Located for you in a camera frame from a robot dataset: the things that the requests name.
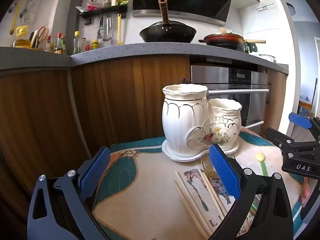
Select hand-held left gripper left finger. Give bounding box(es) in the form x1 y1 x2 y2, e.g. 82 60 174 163
27 146 112 240

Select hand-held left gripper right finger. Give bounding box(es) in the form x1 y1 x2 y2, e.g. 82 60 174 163
204 144 293 240

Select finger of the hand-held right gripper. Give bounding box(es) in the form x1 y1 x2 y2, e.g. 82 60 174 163
288 112 320 140
264 127 296 153

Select gold metal fork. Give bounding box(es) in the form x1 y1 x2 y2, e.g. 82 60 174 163
200 153 220 180

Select yellow tulip spoon green handle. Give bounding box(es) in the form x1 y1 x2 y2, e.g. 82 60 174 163
255 153 268 177

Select white floral ceramic utensil holder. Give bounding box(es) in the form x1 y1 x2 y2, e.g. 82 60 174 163
162 84 242 153

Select person's right hand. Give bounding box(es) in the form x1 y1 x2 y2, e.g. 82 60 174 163
301 179 312 205

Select narrow wooden cabinet door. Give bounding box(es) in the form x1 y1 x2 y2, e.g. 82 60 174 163
260 69 287 138

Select stainless steel built-in oven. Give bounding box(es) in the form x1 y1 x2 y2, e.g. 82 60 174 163
189 64 271 131

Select white ceramic saucer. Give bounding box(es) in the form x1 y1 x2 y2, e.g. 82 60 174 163
161 140 239 163

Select printed teal beige tablecloth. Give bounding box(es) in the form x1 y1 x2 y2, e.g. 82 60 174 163
92 127 313 240

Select metal bowl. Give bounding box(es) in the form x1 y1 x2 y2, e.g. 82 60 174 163
258 54 278 64

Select wooden base cabinet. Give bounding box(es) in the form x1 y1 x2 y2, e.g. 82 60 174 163
0 55 191 203

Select round ceiling lamp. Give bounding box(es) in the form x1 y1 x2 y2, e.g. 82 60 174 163
286 2 297 16

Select grey speckled stone countertop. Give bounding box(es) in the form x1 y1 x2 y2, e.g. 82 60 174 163
0 42 289 75

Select clear bottle yellow cap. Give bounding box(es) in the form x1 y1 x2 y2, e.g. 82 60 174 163
72 31 81 55

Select yellow hanging spatula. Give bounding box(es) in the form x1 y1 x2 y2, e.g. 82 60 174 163
116 14 124 46

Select grey hanging kitchen utensil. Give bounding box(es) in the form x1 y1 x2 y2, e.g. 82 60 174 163
97 17 104 40

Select metal hanging ladle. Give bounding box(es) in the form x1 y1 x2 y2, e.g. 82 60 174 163
103 15 112 42

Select wooden knife block with knives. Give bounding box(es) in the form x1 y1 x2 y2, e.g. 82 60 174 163
29 29 46 49

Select yellow lidded jar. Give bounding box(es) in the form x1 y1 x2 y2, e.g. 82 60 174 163
12 26 32 49

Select yellow long hanging utensil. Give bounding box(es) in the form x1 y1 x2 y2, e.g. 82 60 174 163
9 0 28 35

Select red frying pan wooden handle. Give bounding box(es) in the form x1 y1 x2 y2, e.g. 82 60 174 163
198 31 266 51

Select wall paper towel holder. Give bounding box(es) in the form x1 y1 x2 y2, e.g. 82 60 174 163
256 3 274 12

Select red handled scissors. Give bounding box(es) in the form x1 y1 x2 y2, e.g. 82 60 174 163
37 26 49 42

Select black wok wooden handle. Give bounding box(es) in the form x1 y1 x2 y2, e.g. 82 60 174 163
139 0 197 44

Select black wall spice shelf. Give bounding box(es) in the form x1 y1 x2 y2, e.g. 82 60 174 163
79 6 129 26

